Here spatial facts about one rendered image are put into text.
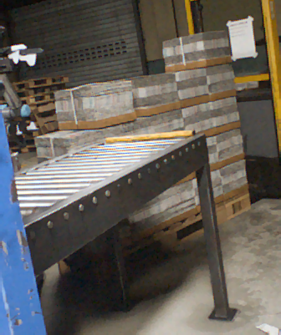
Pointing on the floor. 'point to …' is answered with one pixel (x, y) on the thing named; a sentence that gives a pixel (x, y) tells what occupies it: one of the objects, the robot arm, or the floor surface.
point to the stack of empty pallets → (33, 106)
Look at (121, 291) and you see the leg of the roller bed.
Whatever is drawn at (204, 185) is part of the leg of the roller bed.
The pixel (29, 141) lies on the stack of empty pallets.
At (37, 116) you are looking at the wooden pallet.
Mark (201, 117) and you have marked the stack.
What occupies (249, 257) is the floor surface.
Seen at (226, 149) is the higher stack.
